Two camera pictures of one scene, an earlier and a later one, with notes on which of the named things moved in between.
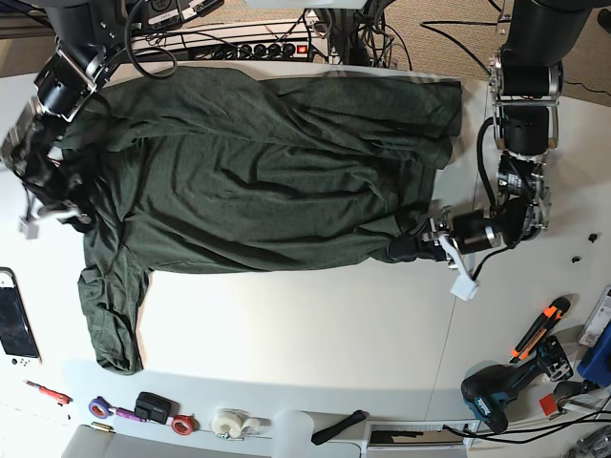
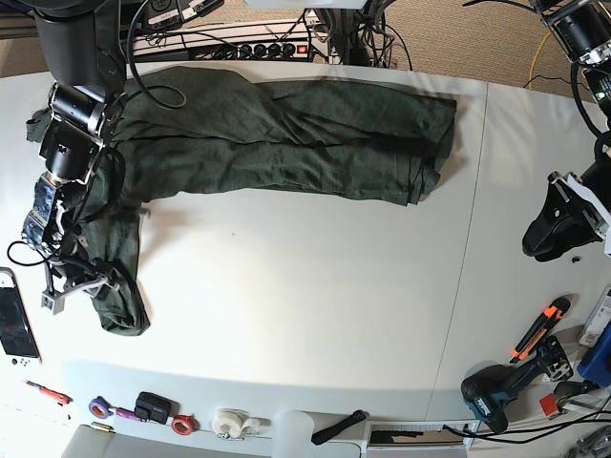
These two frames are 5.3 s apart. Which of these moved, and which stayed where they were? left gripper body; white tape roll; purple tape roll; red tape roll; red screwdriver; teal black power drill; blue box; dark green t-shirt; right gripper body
Moved: left gripper body; dark green t-shirt; right gripper body
Stayed: white tape roll; red tape roll; red screwdriver; teal black power drill; purple tape roll; blue box
